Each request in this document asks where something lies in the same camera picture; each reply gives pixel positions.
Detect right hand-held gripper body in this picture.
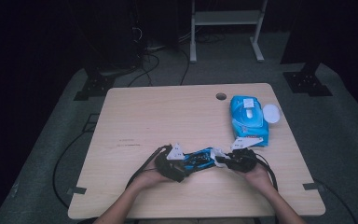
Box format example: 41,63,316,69
223,136,264,174

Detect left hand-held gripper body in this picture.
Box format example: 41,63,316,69
154,143,190,183

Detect blue wet wipe pack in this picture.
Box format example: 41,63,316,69
228,94,282,148

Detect person's right hand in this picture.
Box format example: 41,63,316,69
243,162,273,189

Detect person's left hand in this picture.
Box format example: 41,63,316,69
133,167,172,191

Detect grey tape strip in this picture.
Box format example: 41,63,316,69
66,187,88,196
302,182,326,191

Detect black stand base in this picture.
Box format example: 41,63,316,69
282,60,334,97
73,59,117,102

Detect white metal stand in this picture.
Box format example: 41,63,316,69
189,0,269,63

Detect left hand-held gripper cable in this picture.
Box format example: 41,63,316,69
125,145,172,189

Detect hand-held gripper cable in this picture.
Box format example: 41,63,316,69
254,153,280,192
125,145,172,189

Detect right hand-held gripper cable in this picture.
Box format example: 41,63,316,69
254,153,280,192

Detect black cable bundle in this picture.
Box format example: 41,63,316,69
127,50,161,89

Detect thin black cable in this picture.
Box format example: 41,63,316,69
179,49,191,86

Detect black floor cable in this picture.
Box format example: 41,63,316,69
52,130,89,209
312,178,358,224

